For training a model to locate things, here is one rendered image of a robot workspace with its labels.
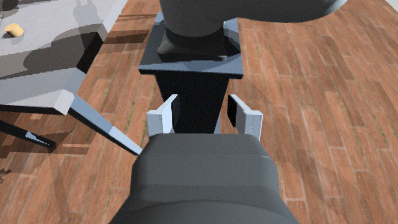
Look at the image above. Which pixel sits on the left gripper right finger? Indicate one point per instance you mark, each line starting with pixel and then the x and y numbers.
pixel 245 120

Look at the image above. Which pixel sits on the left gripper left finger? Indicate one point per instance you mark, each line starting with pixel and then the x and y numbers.
pixel 166 116

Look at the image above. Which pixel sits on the tan cylinder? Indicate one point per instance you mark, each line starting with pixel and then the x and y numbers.
pixel 14 30

